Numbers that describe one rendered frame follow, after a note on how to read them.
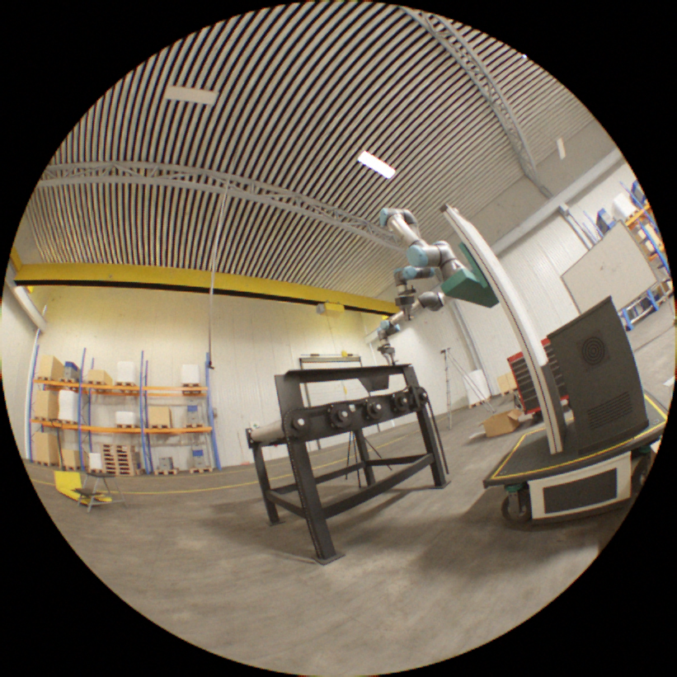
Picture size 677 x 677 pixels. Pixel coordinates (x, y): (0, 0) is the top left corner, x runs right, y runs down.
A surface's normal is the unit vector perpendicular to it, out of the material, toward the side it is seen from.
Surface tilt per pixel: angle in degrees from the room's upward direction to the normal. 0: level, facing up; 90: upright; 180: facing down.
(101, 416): 90
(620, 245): 90
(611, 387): 90
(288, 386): 90
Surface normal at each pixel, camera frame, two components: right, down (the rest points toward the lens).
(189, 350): 0.54, -0.43
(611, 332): -0.85, 0.00
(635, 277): -0.96, 0.14
